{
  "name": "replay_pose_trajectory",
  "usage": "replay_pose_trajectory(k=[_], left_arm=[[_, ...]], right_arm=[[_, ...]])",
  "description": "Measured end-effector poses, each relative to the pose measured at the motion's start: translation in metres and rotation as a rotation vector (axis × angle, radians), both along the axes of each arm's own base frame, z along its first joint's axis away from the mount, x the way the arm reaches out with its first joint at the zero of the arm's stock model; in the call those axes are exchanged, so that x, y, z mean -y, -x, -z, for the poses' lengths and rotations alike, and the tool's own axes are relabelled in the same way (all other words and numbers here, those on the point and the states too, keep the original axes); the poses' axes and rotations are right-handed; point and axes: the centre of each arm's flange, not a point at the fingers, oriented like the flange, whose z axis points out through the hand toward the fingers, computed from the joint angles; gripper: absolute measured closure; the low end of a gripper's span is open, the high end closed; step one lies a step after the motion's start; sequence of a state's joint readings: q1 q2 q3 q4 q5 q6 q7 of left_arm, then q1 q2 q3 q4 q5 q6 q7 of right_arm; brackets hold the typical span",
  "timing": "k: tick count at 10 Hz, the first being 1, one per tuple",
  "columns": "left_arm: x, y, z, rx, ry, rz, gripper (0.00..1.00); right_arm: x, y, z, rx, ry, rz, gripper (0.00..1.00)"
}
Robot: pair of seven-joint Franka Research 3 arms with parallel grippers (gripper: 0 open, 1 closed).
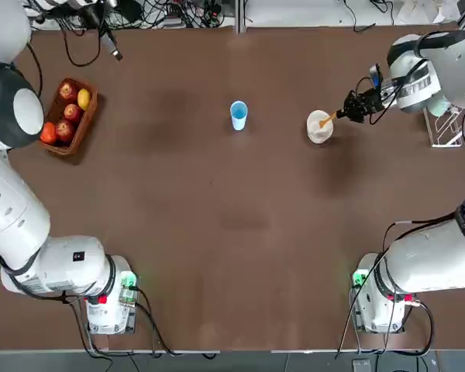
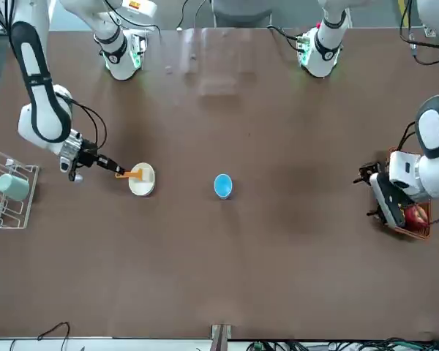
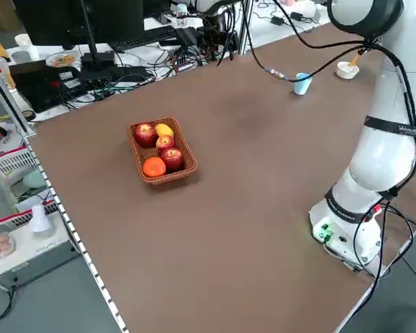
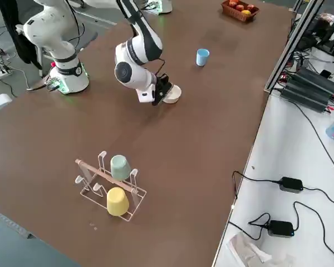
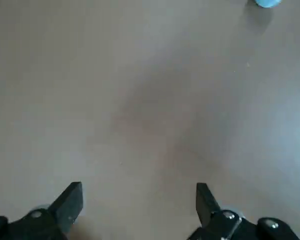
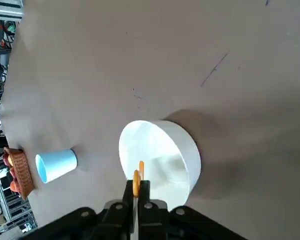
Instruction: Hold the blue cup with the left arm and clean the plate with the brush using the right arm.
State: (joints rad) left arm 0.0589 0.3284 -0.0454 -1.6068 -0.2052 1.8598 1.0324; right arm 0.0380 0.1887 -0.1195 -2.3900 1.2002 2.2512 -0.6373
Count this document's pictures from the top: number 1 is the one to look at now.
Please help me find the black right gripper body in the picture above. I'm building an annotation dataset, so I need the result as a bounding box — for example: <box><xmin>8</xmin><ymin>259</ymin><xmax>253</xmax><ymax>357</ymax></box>
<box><xmin>365</xmin><ymin>86</ymin><xmax>387</xmax><ymax>115</ymax></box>

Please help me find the blue cup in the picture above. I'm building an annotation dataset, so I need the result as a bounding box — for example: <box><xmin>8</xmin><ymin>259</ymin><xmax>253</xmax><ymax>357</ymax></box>
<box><xmin>229</xmin><ymin>100</ymin><xmax>250</xmax><ymax>132</ymax></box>

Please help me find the pale green cup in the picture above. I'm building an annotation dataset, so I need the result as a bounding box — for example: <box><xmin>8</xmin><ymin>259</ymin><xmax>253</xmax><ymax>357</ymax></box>
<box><xmin>427</xmin><ymin>95</ymin><xmax>453</xmax><ymax>118</ymax></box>

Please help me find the white bowl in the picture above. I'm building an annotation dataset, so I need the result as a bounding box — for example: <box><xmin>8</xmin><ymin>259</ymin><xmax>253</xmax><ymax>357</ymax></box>
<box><xmin>306</xmin><ymin>109</ymin><xmax>335</xmax><ymax>145</ymax></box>

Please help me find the brown wicker basket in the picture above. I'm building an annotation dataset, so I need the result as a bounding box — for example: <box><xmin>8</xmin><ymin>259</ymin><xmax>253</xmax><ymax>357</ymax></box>
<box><xmin>37</xmin><ymin>76</ymin><xmax>99</xmax><ymax>157</ymax></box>

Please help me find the red apple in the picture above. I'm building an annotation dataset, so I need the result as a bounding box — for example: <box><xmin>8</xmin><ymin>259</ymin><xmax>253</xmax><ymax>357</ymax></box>
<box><xmin>58</xmin><ymin>81</ymin><xmax>79</xmax><ymax>103</ymax></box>
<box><xmin>64</xmin><ymin>103</ymin><xmax>84</xmax><ymax>123</ymax></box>
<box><xmin>55</xmin><ymin>119</ymin><xmax>77</xmax><ymax>143</ymax></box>

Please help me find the orange fruit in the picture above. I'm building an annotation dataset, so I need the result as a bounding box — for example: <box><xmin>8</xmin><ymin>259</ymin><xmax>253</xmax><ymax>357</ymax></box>
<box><xmin>40</xmin><ymin>122</ymin><xmax>59</xmax><ymax>146</ymax></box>

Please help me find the white wire cup rack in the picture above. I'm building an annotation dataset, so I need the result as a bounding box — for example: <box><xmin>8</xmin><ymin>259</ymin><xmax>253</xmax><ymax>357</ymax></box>
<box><xmin>423</xmin><ymin>104</ymin><xmax>465</xmax><ymax>149</ymax></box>

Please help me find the aluminium frame post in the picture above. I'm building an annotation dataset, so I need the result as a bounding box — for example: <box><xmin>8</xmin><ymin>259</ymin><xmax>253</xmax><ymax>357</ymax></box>
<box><xmin>234</xmin><ymin>0</ymin><xmax>247</xmax><ymax>35</ymax></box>

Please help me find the black cable silver plug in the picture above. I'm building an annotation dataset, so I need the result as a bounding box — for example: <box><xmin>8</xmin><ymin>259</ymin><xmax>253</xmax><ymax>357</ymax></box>
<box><xmin>61</xmin><ymin>0</ymin><xmax>124</xmax><ymax>67</ymax></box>

